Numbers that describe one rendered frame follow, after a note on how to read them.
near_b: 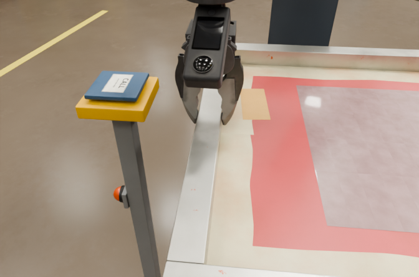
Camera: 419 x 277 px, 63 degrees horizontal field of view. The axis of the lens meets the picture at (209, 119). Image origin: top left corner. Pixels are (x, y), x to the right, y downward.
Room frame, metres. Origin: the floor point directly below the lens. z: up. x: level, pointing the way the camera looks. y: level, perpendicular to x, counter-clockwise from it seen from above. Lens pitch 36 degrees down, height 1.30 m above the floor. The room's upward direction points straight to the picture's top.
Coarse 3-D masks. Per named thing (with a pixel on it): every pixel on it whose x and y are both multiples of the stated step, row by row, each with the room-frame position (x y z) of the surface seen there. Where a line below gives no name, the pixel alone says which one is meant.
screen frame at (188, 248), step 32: (256, 64) 0.69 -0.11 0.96; (288, 64) 0.68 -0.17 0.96; (320, 64) 0.68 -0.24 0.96; (352, 64) 0.67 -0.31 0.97; (384, 64) 0.66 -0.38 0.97; (416, 64) 0.66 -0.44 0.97; (192, 160) 0.34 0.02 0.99; (192, 192) 0.28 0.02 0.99; (192, 224) 0.23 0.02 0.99; (192, 256) 0.20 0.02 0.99
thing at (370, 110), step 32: (288, 96) 0.56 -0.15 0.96; (320, 96) 0.55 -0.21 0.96; (352, 96) 0.55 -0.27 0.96; (384, 96) 0.55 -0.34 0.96; (416, 96) 0.55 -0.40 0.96; (256, 128) 0.45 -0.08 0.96; (288, 128) 0.45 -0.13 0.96; (320, 128) 0.45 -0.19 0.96; (352, 128) 0.45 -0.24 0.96; (384, 128) 0.45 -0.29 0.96; (416, 128) 0.45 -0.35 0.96
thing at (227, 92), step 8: (224, 80) 0.44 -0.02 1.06; (232, 80) 0.43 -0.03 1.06; (224, 88) 0.44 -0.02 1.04; (232, 88) 0.43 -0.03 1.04; (224, 96) 0.44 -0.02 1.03; (232, 96) 0.43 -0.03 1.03; (224, 104) 0.44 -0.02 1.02; (232, 104) 0.43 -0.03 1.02; (224, 112) 0.44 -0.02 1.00; (232, 112) 0.44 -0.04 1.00; (224, 120) 0.44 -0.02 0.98
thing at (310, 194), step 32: (256, 160) 0.37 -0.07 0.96; (288, 160) 0.37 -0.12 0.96; (320, 160) 0.37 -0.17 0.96; (352, 160) 0.37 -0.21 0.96; (384, 160) 0.37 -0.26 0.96; (416, 160) 0.37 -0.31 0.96; (256, 192) 0.31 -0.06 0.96; (288, 192) 0.31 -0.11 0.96; (320, 192) 0.31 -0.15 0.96; (352, 192) 0.31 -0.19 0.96; (384, 192) 0.31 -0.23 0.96; (416, 192) 0.31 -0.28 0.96; (256, 224) 0.26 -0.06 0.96; (288, 224) 0.26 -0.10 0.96; (320, 224) 0.26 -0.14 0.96; (352, 224) 0.26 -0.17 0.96; (384, 224) 0.26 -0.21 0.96; (416, 224) 0.26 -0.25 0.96; (416, 256) 0.22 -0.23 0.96
